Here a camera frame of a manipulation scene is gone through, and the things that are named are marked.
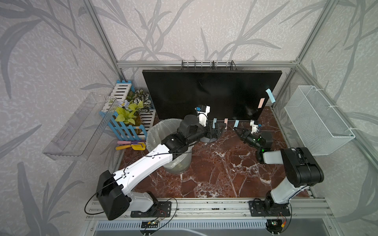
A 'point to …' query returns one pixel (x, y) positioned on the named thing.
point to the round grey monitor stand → (205, 139)
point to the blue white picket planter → (144, 122)
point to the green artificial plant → (128, 109)
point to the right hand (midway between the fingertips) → (233, 128)
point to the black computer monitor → (233, 95)
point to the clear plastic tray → (78, 137)
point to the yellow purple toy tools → (138, 145)
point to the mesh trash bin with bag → (159, 131)
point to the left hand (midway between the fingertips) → (220, 124)
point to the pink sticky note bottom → (226, 121)
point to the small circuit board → (149, 224)
